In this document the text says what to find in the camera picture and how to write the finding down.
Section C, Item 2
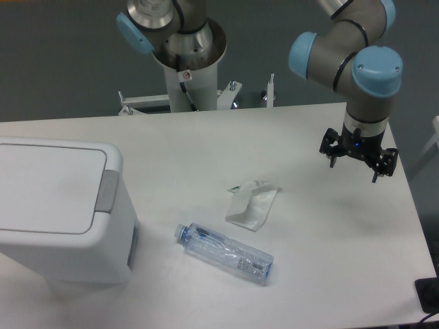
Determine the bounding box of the clear plastic water bottle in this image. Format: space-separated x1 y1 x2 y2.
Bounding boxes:
174 223 274 284

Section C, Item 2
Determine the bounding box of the crumpled white paper wrapper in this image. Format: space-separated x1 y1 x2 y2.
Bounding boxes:
225 180 278 232

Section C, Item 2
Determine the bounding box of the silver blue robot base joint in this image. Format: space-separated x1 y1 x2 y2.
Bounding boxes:
116 1 207 54

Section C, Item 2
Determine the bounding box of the white frame at right edge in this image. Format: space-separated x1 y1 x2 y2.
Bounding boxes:
407 115 439 182

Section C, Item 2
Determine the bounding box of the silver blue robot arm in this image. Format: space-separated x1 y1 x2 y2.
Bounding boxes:
288 0 403 179

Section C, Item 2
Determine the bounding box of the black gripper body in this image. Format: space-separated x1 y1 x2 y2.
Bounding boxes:
337 125 384 164

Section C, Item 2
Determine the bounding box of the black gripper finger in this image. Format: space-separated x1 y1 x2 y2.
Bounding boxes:
319 128 343 168
368 148 399 183

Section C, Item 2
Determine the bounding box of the white trash can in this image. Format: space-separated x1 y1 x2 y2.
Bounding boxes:
1 136 140 284

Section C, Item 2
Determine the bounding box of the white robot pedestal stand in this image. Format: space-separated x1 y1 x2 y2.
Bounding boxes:
116 13 243 113

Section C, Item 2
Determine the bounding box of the black device at table edge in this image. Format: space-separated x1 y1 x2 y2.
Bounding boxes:
414 277 438 314

